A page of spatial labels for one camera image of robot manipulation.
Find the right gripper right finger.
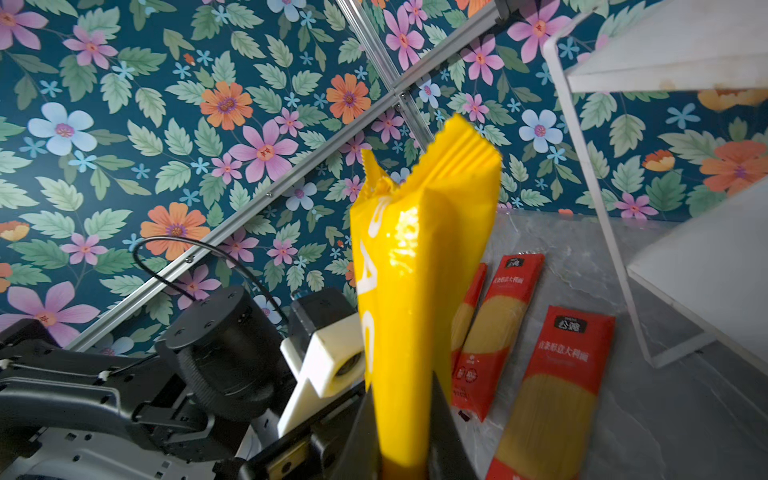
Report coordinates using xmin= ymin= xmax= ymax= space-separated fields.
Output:
xmin=427 ymin=373 xmax=477 ymax=480

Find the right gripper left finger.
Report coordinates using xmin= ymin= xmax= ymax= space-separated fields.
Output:
xmin=331 ymin=388 xmax=381 ymax=480

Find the red spaghetti bag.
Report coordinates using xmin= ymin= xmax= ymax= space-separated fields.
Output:
xmin=486 ymin=306 xmax=616 ymax=480
xmin=451 ymin=263 xmax=488 ymax=365
xmin=452 ymin=253 xmax=545 ymax=421

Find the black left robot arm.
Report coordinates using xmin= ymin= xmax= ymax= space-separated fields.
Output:
xmin=1 ymin=285 xmax=364 ymax=479

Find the white two-tier shelf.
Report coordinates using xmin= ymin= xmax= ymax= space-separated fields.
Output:
xmin=526 ymin=1 xmax=767 ymax=371

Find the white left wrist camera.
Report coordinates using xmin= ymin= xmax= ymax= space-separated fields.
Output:
xmin=277 ymin=313 xmax=365 ymax=438

